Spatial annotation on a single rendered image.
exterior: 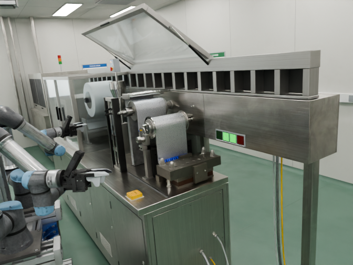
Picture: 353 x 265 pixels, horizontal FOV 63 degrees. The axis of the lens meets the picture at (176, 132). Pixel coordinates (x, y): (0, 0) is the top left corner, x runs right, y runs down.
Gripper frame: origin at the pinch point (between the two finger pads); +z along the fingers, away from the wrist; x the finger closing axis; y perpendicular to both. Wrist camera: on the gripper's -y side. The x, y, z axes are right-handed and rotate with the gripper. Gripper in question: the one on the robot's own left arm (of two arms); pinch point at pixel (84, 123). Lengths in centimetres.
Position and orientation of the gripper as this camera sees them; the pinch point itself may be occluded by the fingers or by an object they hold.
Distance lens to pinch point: 241.0
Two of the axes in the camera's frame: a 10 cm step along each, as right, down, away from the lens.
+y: -0.3, 9.5, 3.2
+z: 6.8, -2.2, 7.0
